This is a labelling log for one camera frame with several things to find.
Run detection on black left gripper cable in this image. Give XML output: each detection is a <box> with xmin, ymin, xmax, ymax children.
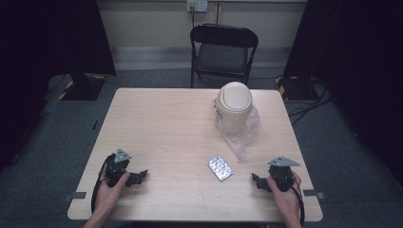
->
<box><xmin>90</xmin><ymin>156</ymin><xmax>110</xmax><ymax>214</ymax></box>

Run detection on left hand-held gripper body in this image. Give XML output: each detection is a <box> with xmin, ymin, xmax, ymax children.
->
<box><xmin>104</xmin><ymin>148</ymin><xmax>133</xmax><ymax>188</ymax></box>

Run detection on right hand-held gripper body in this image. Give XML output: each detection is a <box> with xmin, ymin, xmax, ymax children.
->
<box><xmin>267</xmin><ymin>156</ymin><xmax>301</xmax><ymax>193</ymax></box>

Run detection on black curtain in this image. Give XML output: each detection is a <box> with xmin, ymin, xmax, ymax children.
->
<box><xmin>0</xmin><ymin>0</ymin><xmax>117</xmax><ymax>172</ymax></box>
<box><xmin>282</xmin><ymin>0</ymin><xmax>403</xmax><ymax>188</ymax></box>

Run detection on silver blister pack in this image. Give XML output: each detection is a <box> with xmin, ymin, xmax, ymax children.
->
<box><xmin>206</xmin><ymin>155</ymin><xmax>235</xmax><ymax>182</ymax></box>

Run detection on white wall outlet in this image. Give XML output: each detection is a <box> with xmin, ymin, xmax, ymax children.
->
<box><xmin>186</xmin><ymin>0</ymin><xmax>209</xmax><ymax>13</ymax></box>

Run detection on grey tape strip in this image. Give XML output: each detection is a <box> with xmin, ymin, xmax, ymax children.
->
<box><xmin>62</xmin><ymin>191</ymin><xmax>87</xmax><ymax>202</ymax></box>
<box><xmin>302</xmin><ymin>188</ymin><xmax>326</xmax><ymax>200</ymax></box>

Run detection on black folding chair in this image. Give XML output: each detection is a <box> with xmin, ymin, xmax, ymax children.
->
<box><xmin>189</xmin><ymin>23</ymin><xmax>259</xmax><ymax>88</ymax></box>

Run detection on black striped stand base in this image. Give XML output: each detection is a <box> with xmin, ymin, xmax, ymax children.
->
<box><xmin>58</xmin><ymin>73</ymin><xmax>107</xmax><ymax>102</ymax></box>
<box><xmin>274</xmin><ymin>75</ymin><xmax>319</xmax><ymax>102</ymax></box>

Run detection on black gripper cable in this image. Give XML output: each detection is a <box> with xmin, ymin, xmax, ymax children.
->
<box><xmin>289</xmin><ymin>175</ymin><xmax>306</xmax><ymax>226</ymax></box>
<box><xmin>90</xmin><ymin>156</ymin><xmax>110</xmax><ymax>214</ymax></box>

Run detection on black floor cables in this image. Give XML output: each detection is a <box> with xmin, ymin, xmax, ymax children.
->
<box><xmin>286</xmin><ymin>79</ymin><xmax>333</xmax><ymax>126</ymax></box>

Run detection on person's right hand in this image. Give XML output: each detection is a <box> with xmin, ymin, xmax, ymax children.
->
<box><xmin>265</xmin><ymin>170</ymin><xmax>302</xmax><ymax>221</ymax></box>

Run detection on clear plastic bag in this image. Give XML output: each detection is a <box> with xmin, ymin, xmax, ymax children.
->
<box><xmin>211</xmin><ymin>98</ymin><xmax>261</xmax><ymax>161</ymax></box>

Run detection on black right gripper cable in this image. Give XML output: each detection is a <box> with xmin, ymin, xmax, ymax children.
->
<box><xmin>289</xmin><ymin>175</ymin><xmax>306</xmax><ymax>226</ymax></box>

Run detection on person's left hand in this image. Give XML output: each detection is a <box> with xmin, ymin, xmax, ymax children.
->
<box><xmin>93</xmin><ymin>172</ymin><xmax>131</xmax><ymax>219</ymax></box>

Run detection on beige swing-lid trash bin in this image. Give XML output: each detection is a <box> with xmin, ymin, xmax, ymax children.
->
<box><xmin>215</xmin><ymin>81</ymin><xmax>254</xmax><ymax>137</ymax></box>

